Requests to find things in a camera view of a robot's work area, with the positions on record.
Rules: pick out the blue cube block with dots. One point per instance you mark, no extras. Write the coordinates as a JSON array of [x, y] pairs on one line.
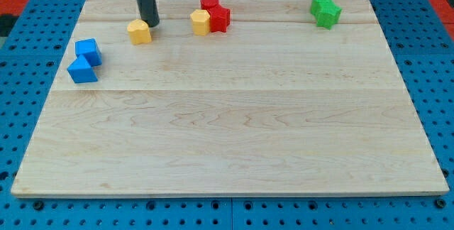
[[90, 50]]

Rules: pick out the blue triangle block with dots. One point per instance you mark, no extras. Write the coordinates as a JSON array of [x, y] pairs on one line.
[[81, 71]]

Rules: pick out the yellow heart block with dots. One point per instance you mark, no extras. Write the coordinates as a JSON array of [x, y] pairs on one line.
[[139, 32]]

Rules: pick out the red cylinder block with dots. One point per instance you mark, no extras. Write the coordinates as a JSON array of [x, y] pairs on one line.
[[208, 4]]

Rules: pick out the yellow hexagon block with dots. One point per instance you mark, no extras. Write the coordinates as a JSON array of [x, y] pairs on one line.
[[200, 22]]

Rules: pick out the red star block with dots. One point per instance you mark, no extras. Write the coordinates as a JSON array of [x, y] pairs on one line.
[[219, 18]]

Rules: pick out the light wooden board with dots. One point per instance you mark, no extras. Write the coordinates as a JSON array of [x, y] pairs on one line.
[[274, 107]]

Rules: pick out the green cylinder block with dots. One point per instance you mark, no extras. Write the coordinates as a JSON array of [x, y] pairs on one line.
[[317, 5]]

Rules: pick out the green star block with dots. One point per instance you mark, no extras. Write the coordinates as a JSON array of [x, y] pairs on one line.
[[328, 15]]

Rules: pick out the blue perforated metal base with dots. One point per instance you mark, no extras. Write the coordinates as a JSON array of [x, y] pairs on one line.
[[34, 34]]

